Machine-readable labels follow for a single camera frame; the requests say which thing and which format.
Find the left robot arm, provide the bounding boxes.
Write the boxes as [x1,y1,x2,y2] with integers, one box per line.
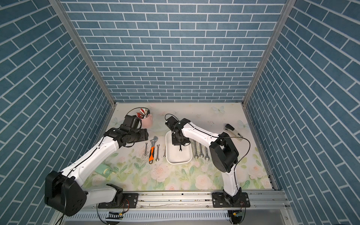
[44,115,149,217]

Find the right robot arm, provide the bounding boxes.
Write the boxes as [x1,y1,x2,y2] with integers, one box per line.
[165,115,239,197]

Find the orange handled adjustable wrench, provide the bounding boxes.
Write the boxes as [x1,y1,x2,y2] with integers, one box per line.
[149,136,158,165]

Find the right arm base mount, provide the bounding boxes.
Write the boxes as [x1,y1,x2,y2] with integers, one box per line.
[211,191,250,208]

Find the pink pen cup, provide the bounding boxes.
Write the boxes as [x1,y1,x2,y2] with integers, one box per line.
[141,114,153,129]

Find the pens in cup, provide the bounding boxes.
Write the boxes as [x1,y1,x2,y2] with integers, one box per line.
[136,108,151,119]

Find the white storage box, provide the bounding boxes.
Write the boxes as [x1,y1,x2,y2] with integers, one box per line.
[166,131,193,165]

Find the small silver wrench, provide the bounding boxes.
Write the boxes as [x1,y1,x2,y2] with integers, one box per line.
[156,144,160,162]

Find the black grey stapler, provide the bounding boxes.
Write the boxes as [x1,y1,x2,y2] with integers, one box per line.
[224,124,243,142]

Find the large silver open-end wrench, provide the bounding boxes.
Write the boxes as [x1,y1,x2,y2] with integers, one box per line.
[204,147,210,161]

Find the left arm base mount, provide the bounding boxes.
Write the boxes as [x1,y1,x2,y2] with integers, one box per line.
[97,193,139,210]

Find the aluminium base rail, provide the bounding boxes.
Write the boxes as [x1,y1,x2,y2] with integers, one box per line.
[57,190,292,212]

